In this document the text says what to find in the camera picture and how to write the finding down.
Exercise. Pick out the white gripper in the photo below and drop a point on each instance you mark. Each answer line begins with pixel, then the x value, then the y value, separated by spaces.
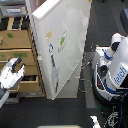
pixel 9 79

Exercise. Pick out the green android sticker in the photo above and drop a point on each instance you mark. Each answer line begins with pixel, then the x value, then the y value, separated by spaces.
pixel 62 41

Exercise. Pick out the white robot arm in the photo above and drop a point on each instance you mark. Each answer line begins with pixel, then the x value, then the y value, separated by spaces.
pixel 4 93

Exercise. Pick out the white fridge door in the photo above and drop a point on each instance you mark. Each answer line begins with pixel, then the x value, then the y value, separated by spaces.
pixel 56 50

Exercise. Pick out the wooden drawer cabinet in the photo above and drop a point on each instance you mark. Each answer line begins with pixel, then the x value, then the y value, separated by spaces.
pixel 16 41

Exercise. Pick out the grey box on cabinet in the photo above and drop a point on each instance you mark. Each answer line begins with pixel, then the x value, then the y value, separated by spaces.
pixel 12 11

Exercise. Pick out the white refrigerator body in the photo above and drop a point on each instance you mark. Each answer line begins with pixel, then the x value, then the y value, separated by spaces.
pixel 71 80

